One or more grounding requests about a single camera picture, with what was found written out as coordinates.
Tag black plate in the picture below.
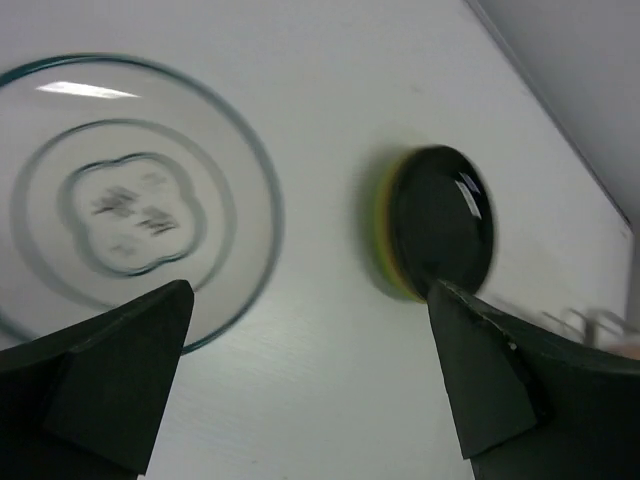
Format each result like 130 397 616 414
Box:
388 145 496 300

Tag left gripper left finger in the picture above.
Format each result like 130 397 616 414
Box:
1 280 194 479

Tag white plate teal emblem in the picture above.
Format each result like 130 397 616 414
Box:
1 53 284 353

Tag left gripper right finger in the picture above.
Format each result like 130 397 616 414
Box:
427 282 639 479

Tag metal wire dish rack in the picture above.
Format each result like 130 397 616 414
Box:
499 297 640 359

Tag lime green plate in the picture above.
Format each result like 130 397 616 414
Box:
354 144 426 305

